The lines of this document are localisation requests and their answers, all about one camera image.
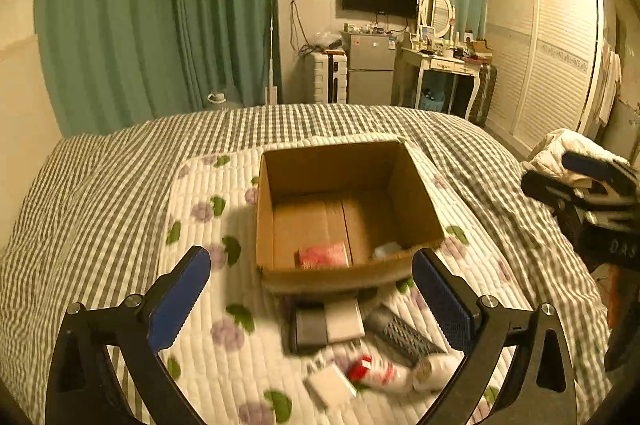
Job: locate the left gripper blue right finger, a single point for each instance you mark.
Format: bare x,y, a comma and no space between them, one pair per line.
539,387

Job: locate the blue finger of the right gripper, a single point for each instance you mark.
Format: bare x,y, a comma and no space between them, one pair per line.
555,190
622,178

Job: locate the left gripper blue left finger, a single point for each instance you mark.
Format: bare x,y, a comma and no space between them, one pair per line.
83,387

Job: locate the white hair dryer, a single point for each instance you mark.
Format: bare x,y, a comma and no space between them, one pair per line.
432,373

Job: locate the black remote control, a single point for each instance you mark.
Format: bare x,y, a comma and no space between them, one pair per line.
399,335

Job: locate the white bottle red cap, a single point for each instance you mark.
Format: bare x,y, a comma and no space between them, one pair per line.
380,374

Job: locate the white charger plug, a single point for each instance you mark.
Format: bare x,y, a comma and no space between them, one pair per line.
330,386

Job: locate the black rectangular box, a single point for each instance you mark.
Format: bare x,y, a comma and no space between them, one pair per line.
308,332

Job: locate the white box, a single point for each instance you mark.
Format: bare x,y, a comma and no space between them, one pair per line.
343,321

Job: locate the person's right hand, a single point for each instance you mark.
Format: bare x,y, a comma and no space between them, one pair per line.
624,287

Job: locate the dark suitcase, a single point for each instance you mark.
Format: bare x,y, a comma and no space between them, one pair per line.
482,101

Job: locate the blue waste basket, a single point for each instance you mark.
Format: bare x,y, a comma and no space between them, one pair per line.
432,101

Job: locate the white floral quilted mat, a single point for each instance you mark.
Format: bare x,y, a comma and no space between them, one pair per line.
231,358

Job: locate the grey checkered bed cover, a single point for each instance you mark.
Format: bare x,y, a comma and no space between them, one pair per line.
106,215

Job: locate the white louvered wardrobe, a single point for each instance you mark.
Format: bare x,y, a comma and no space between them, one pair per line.
548,56

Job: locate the white dressing table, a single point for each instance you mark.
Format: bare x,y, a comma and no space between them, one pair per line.
410,67

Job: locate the oval white mirror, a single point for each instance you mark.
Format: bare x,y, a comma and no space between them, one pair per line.
437,15

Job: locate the silver small fridge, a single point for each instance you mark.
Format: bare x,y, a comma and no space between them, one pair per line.
370,68

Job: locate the brown cardboard box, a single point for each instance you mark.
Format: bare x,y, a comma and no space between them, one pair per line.
370,195

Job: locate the red patterned pouch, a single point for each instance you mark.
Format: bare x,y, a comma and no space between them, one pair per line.
320,256

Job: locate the white suitcase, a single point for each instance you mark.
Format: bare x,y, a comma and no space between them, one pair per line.
325,77

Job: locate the white upright vacuum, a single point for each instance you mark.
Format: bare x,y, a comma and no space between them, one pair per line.
271,90

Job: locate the clear water jug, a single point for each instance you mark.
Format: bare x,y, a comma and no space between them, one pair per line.
227,99

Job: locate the large green curtain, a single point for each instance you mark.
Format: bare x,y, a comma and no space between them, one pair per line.
112,64

